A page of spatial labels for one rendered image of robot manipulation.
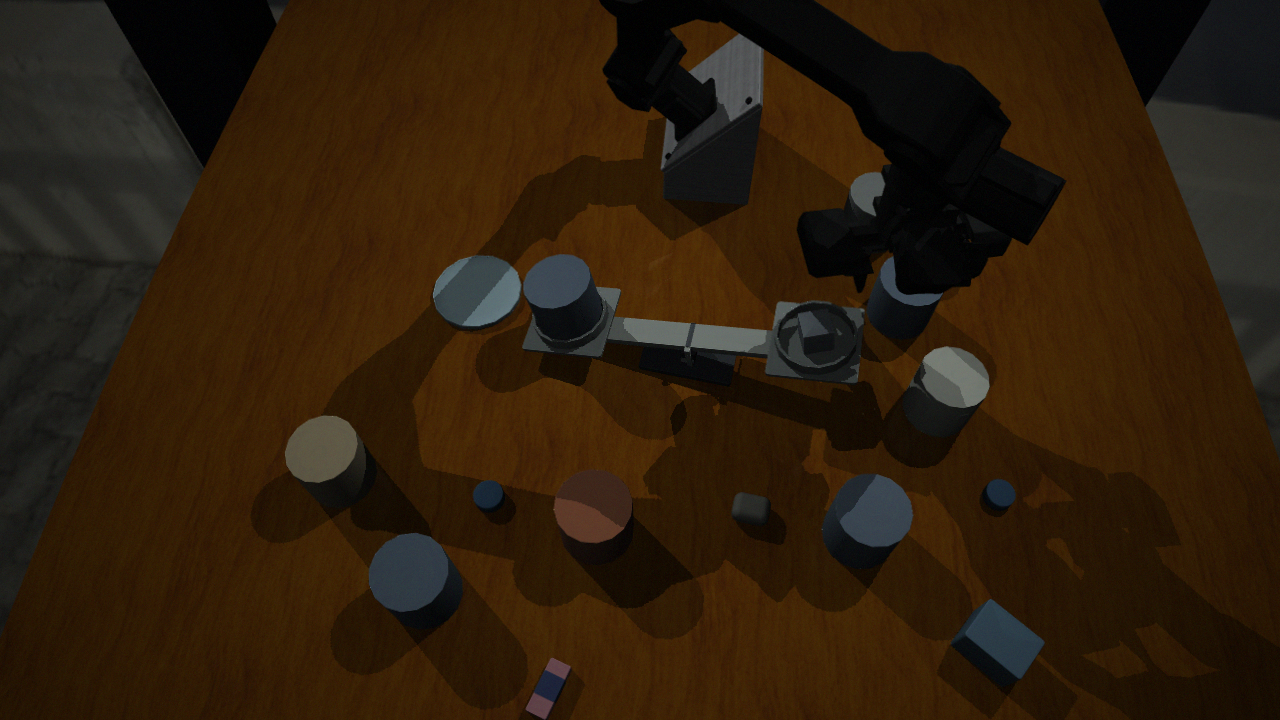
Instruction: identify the pink eraser with blue sleeve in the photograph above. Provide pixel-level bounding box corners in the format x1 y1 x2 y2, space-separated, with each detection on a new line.
525 659 571 720

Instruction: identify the brown cylinder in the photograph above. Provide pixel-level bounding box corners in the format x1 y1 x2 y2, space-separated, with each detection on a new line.
554 470 634 565

